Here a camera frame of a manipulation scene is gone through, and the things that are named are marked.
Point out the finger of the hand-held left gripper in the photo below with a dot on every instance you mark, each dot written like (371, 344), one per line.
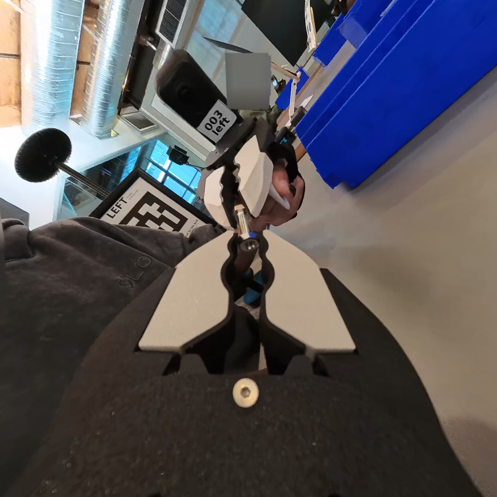
(217, 198)
(252, 175)

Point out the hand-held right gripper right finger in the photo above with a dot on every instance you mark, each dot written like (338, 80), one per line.
(307, 307)

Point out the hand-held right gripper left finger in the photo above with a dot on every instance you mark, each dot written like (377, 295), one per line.
(186, 307)

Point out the person's left hand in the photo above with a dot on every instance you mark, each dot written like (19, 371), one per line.
(291, 194)

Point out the blue wristband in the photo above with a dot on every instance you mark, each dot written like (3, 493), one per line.
(253, 295)

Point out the black white marker board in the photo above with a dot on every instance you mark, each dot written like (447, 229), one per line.
(147, 206)

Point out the white document stand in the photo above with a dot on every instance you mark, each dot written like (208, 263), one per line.
(301, 101)

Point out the black monitor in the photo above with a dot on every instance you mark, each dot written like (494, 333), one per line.
(276, 27)

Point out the person's dark clothing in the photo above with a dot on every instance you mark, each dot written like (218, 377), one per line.
(70, 311)

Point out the black pole stand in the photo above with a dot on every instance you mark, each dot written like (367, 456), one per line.
(43, 155)

